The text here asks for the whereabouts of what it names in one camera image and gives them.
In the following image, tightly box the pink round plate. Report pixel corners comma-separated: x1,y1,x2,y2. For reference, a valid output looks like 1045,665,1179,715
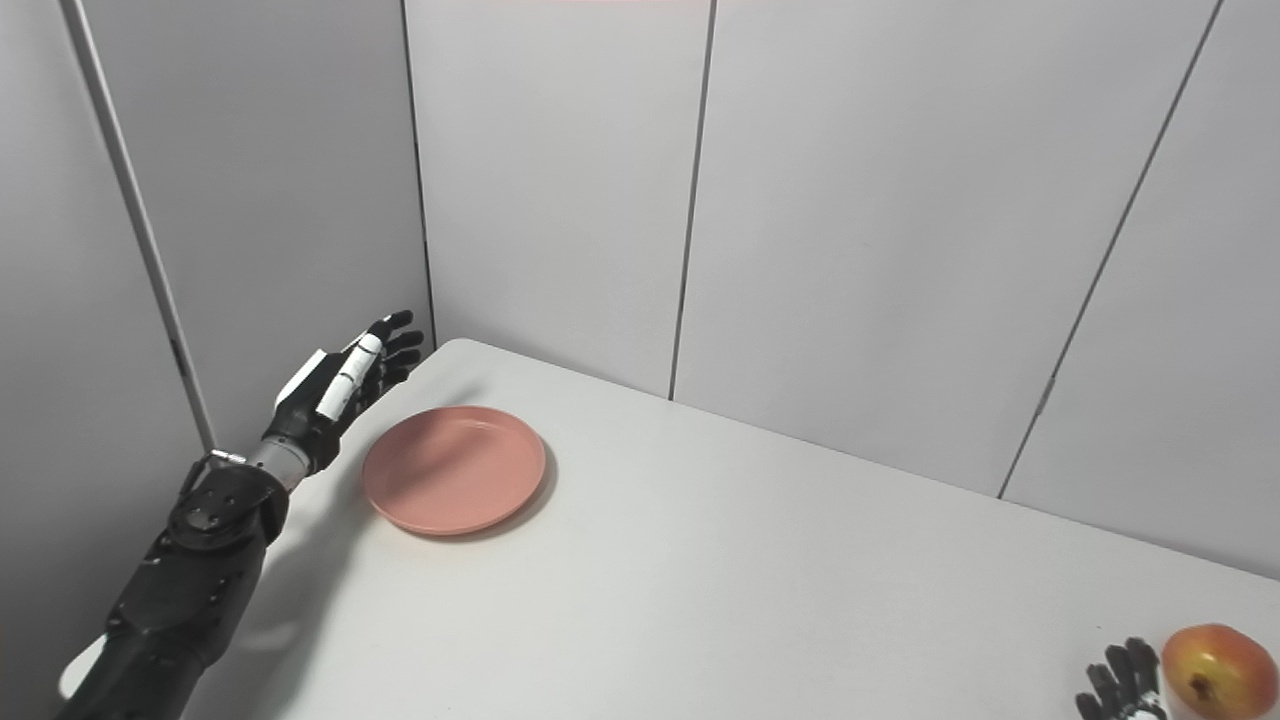
362,405,547,537

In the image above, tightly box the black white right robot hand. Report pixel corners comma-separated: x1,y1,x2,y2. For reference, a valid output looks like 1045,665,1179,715
1075,637,1169,720

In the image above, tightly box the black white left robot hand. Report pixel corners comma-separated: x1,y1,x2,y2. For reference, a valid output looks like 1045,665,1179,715
262,310,425,476

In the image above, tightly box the red yellow pomegranate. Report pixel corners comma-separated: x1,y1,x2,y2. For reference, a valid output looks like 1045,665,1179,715
1162,624,1280,720

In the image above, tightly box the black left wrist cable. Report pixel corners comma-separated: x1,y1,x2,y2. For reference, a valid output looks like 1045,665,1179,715
178,449,247,501

